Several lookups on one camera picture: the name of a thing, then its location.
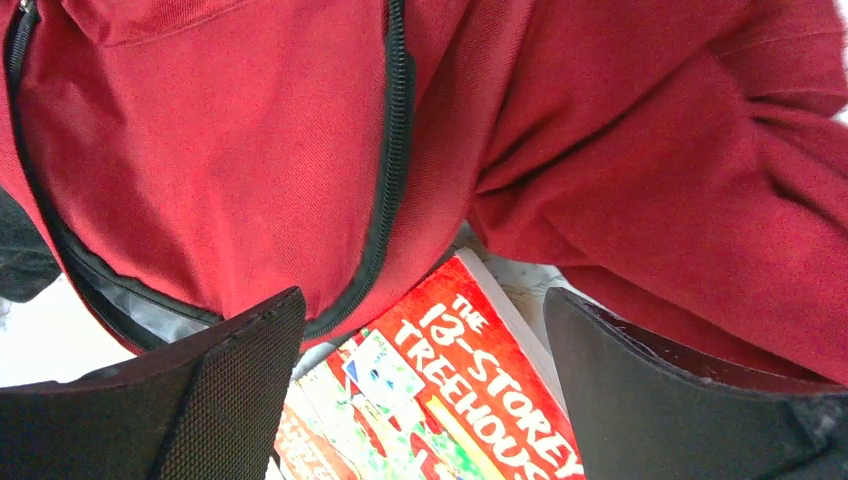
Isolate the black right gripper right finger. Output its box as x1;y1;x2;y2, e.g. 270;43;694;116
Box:
544;287;847;479

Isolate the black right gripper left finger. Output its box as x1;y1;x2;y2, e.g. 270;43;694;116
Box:
1;288;305;479

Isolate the red treehouse book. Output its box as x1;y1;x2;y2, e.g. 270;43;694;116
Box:
273;248;584;479

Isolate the red student backpack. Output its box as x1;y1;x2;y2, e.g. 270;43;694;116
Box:
1;1;847;383

